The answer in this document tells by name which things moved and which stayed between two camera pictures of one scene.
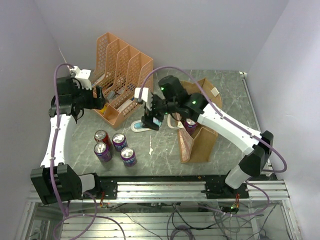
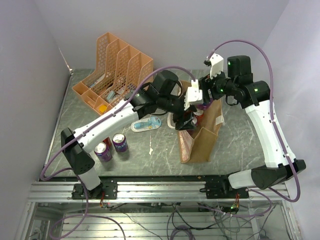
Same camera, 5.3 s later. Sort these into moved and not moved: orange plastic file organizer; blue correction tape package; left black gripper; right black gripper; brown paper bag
Moved: right black gripper; left black gripper
Not moved: orange plastic file organizer; brown paper bag; blue correction tape package
